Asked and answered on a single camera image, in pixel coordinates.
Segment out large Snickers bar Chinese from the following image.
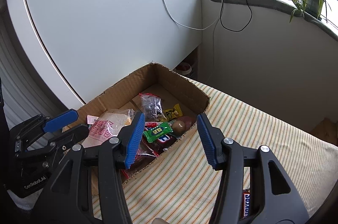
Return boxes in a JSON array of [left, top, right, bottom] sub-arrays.
[[142, 134, 177, 154]]

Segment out yellow candy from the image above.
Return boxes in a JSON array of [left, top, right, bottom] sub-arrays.
[[164, 104, 183, 121]]

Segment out green candy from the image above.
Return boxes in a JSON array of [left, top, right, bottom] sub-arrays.
[[143, 122, 173, 143]]

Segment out bagged sliced toast bread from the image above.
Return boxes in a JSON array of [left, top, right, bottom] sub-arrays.
[[82, 109, 135, 148]]

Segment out brown cardboard box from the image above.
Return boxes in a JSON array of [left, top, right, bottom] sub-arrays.
[[62, 62, 211, 197]]

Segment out striped table cloth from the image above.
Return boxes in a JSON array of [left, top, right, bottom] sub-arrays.
[[90, 78, 338, 224]]

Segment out brown round chocolate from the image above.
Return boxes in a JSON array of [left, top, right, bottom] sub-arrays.
[[170, 116, 196, 137]]

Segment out white cabinet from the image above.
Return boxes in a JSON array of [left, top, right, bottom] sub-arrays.
[[7, 0, 202, 109]]

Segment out brown Snickers bar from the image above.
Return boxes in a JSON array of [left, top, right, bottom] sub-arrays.
[[240, 189, 251, 220]]

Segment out clear bag red dates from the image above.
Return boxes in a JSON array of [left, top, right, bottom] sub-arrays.
[[139, 93, 166, 122]]

